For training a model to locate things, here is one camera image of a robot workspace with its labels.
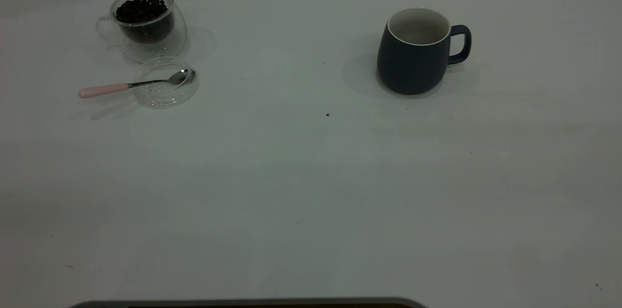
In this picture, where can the dark coffee beans pile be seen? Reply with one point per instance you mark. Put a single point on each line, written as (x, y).
(141, 10)

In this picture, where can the dark grey ceramic mug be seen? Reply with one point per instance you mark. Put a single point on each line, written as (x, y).
(408, 70)

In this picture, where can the clear glass saucer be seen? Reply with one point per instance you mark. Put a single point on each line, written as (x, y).
(165, 97)

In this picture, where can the clear double-wall glass cup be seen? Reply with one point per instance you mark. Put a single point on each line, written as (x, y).
(178, 31)

